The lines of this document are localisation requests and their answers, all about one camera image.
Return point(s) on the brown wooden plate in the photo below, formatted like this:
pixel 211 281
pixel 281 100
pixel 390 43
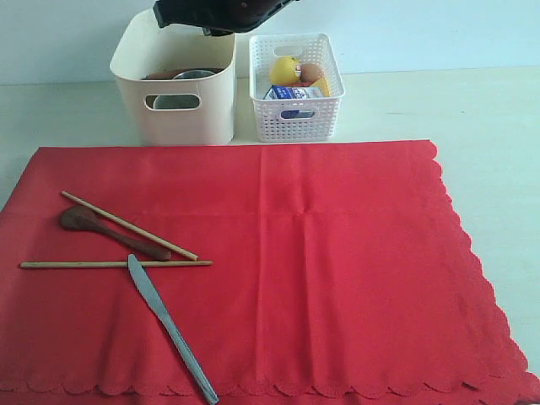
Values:
pixel 169 75

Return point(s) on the dark wooden spoon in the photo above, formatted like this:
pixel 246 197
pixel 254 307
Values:
pixel 78 218

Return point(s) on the white perforated plastic basket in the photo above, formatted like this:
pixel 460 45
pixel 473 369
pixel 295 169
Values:
pixel 264 50

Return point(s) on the yellow lemon with sticker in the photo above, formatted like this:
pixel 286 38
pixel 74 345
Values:
pixel 285 71

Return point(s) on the cream plastic storage bin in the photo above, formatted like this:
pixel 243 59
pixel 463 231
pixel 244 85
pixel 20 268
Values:
pixel 145 48

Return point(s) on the pale green bowl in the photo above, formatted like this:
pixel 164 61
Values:
pixel 176 102

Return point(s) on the red scalloped table cloth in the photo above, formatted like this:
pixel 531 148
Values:
pixel 334 274

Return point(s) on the yellow cheese wedge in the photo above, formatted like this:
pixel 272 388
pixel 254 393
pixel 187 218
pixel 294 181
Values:
pixel 322 85

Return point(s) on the blue white milk carton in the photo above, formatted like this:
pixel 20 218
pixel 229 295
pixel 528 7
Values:
pixel 277 92

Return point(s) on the wooden chopstick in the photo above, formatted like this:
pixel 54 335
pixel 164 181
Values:
pixel 144 234
pixel 121 264

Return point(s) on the brown egg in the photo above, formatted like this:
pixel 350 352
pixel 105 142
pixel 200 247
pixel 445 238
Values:
pixel 310 72

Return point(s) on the stainless steel table knife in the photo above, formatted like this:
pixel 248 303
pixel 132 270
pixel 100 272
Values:
pixel 155 303

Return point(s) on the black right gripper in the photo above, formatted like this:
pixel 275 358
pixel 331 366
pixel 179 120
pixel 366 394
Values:
pixel 217 17

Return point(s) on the stainless steel cup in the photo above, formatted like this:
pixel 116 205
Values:
pixel 194 74

